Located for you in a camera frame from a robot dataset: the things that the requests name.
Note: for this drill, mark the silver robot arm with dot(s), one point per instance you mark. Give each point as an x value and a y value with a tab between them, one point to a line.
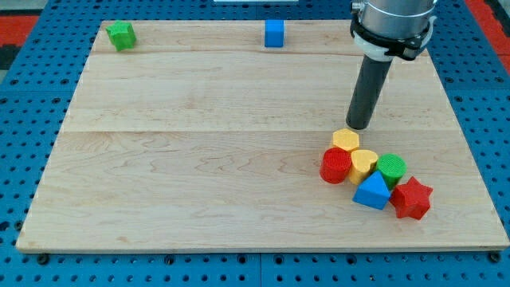
387	14

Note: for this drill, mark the blue cube block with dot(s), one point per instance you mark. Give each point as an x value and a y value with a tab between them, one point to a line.
274	33

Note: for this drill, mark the wooden board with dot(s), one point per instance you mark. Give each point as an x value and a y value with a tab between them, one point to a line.
201	140

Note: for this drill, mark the red cylinder block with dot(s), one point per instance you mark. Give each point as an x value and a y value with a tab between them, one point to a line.
335	166

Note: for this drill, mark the yellow hexagon block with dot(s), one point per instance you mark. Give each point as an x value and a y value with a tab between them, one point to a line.
345	139

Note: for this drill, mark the yellow heart block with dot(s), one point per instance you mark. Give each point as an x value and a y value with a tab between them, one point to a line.
363	163

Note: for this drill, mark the blue triangle block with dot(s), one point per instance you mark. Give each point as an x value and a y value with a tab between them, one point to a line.
373	192

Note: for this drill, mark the green cylinder block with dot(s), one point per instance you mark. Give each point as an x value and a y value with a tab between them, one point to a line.
392	168

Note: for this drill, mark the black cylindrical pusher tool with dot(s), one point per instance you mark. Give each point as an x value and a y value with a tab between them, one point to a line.
371	78

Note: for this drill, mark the red star block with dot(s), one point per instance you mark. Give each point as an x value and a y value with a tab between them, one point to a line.
411	199

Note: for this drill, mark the green star block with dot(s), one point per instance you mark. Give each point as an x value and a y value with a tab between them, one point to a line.
122	35

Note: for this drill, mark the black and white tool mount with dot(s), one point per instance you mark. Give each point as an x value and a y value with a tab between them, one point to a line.
379	48

